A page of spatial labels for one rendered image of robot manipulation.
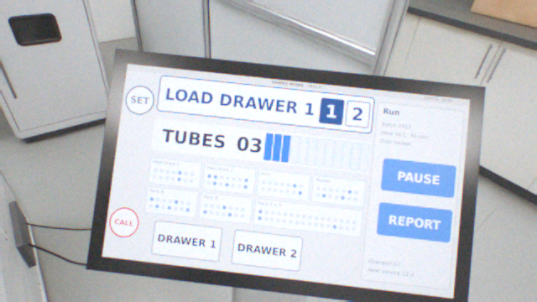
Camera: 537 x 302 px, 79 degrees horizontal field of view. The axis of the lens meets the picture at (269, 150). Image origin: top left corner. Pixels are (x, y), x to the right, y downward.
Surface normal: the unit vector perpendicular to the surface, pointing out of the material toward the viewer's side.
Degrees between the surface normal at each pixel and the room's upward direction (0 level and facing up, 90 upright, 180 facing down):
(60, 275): 0
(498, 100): 90
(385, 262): 50
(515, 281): 0
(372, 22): 90
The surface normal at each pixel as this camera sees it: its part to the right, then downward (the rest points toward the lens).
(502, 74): -0.77, 0.34
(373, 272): -0.02, -0.04
